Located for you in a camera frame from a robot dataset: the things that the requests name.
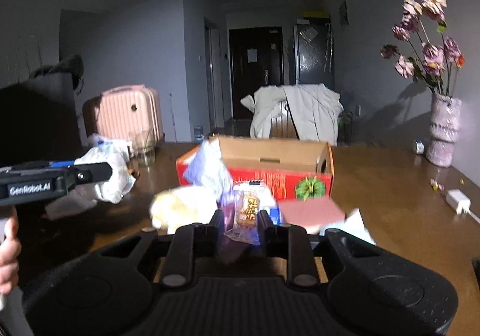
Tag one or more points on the clear snack packet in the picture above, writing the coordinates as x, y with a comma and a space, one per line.
244, 229

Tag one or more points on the pink sponge block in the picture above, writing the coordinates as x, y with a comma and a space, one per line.
312, 214

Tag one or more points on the blue tissue box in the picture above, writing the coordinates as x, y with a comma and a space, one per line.
263, 192

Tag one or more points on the pink textured vase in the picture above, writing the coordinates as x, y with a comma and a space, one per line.
444, 129

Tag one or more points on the white power adapter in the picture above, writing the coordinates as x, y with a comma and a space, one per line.
458, 201

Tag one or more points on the dried pink flower bouquet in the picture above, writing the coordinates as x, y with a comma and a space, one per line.
437, 58

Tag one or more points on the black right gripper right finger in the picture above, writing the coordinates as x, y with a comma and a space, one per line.
266, 232

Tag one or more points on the pink suitcase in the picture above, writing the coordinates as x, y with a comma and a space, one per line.
120, 112

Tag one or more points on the beige coat on chair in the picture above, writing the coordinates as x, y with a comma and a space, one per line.
314, 109

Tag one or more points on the red cardboard box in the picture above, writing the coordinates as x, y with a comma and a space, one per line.
289, 167

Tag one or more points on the small candy wrapper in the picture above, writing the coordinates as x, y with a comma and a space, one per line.
436, 186

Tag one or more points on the dark grey refrigerator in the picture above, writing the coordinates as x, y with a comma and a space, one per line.
314, 52

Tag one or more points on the wooden chair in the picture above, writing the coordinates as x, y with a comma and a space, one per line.
282, 124

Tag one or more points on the white folded paper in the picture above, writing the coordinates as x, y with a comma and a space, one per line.
353, 224

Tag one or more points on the dark entrance door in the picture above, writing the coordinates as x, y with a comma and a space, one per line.
256, 60

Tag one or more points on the white plastic bag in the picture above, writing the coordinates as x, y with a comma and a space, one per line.
107, 162

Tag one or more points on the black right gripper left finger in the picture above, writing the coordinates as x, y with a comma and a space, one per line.
216, 232

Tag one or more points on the person's left hand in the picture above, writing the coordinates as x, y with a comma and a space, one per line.
9, 252

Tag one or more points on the lavender cloth pouch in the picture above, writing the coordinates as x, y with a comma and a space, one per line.
208, 170

